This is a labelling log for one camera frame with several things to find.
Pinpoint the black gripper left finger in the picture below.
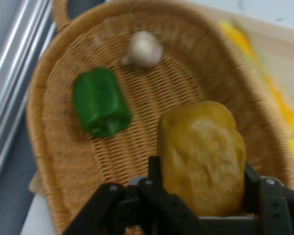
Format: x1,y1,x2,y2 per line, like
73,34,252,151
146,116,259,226
62,155,204,235

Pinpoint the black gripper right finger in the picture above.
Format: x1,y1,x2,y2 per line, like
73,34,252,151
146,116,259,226
242,161,294,235

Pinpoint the yellow-brown potato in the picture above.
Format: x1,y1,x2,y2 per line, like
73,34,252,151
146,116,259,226
158,100,247,217

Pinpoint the green bell pepper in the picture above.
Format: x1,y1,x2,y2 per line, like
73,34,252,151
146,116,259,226
72,67,132,138

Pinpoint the yellow corn cob with husk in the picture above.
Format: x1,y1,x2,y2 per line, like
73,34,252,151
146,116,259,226
217,19,294,165

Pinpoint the white garlic bulb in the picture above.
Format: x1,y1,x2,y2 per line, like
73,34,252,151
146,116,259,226
121,30,165,68

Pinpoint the woven wicker basket with handles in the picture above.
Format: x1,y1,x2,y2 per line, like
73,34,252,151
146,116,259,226
25,0,294,235

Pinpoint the long aluminium frame rail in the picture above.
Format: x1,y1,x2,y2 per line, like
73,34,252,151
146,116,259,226
0,0,57,199

